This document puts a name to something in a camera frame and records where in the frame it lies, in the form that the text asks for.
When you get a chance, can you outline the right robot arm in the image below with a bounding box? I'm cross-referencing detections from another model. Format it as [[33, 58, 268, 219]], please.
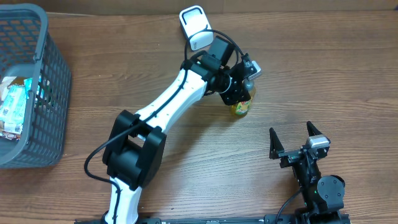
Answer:
[[264, 121, 351, 224]]

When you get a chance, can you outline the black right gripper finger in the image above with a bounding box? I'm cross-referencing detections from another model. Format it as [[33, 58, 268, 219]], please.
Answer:
[[306, 121, 322, 137], [269, 128, 285, 159]]

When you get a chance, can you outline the clear plastic snack bag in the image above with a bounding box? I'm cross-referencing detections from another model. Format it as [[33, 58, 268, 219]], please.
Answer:
[[1, 77, 27, 142]]

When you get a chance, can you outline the yellow dish soap bottle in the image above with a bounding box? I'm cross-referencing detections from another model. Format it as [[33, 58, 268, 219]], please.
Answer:
[[231, 80, 256, 118]]

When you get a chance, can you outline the green white tissue pack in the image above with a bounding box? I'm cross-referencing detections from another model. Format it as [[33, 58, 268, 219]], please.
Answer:
[[24, 78, 44, 99]]

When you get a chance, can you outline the grey plastic mesh basket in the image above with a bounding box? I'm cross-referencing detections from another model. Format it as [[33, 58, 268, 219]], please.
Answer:
[[1, 3, 72, 169]]

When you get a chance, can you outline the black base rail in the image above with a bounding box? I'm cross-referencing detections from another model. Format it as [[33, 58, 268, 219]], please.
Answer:
[[74, 215, 351, 224]]

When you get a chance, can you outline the white barcode scanner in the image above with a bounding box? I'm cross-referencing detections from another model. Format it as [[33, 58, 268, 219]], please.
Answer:
[[179, 5, 213, 51]]

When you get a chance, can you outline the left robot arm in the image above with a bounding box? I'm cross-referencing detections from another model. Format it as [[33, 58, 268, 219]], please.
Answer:
[[102, 37, 261, 223]]

